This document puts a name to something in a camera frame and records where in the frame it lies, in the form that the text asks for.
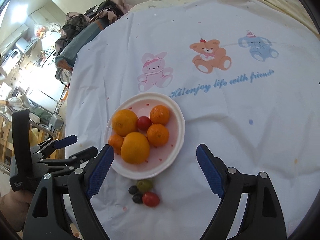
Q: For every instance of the large orange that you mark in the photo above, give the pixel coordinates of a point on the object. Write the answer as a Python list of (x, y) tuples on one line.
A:
[(135, 149), (124, 122)]

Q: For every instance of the small mandarin left edge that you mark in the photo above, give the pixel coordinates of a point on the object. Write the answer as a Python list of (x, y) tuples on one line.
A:
[(116, 142)]

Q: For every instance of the large orange lower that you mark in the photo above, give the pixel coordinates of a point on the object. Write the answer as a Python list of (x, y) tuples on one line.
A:
[(135, 149)]

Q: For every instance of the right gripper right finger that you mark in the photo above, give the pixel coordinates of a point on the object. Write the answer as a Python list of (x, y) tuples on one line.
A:
[(263, 217)]

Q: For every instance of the green grape tomato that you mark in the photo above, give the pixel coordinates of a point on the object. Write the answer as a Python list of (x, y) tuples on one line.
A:
[(144, 185)]

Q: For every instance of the red cherry tomato in plate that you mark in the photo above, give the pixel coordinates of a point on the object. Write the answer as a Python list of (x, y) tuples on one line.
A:
[(143, 123)]

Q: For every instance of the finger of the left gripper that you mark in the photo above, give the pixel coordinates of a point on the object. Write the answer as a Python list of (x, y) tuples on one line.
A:
[(74, 161), (50, 145)]

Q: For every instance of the small mandarin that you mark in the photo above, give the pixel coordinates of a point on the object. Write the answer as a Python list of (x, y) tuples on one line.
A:
[(160, 115), (157, 135)]

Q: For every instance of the red cherry tomato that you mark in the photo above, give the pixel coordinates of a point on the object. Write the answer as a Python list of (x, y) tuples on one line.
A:
[(151, 199), (143, 123)]

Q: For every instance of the white pink plate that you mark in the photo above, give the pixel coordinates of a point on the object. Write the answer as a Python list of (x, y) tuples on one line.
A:
[(160, 158)]

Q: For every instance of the small mandarin middle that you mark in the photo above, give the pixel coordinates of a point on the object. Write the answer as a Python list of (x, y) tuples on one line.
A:
[(157, 135)]

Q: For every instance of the left hand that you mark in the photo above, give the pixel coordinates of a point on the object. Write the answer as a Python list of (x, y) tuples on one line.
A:
[(15, 206)]

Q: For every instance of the teal orange folded blanket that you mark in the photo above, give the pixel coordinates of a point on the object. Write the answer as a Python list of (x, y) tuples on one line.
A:
[(66, 59)]

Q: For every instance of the dark clothes pile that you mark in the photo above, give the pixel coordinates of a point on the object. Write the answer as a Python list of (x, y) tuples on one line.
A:
[(109, 11)]

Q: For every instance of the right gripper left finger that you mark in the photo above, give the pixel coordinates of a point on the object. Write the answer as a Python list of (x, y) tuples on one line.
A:
[(46, 218)]

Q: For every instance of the large orange upper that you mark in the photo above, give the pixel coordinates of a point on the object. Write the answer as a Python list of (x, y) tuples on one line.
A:
[(124, 122)]

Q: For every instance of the small mandarin far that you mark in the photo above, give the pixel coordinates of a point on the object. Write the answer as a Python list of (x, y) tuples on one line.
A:
[(160, 115)]

